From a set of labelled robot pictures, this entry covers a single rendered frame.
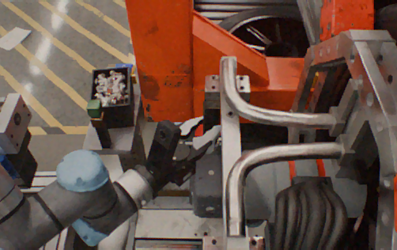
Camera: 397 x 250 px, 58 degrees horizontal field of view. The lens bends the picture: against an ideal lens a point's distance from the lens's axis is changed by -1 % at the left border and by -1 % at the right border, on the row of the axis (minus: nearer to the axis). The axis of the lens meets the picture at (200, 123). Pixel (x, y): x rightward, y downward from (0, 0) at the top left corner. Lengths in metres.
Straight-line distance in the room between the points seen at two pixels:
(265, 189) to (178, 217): 0.91
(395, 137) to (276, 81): 0.72
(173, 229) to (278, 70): 0.75
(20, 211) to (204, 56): 0.65
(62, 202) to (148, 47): 0.54
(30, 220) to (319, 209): 0.41
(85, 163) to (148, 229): 0.93
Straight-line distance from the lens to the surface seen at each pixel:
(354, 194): 0.69
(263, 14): 1.76
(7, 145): 1.03
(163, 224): 1.51
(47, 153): 1.93
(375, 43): 0.60
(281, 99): 1.15
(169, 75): 1.06
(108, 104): 1.28
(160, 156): 0.71
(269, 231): 1.42
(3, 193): 0.59
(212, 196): 1.20
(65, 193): 0.61
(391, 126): 0.48
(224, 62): 0.67
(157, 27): 0.96
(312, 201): 0.47
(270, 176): 0.64
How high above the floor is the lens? 1.44
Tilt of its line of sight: 50 degrees down
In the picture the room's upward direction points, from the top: straight up
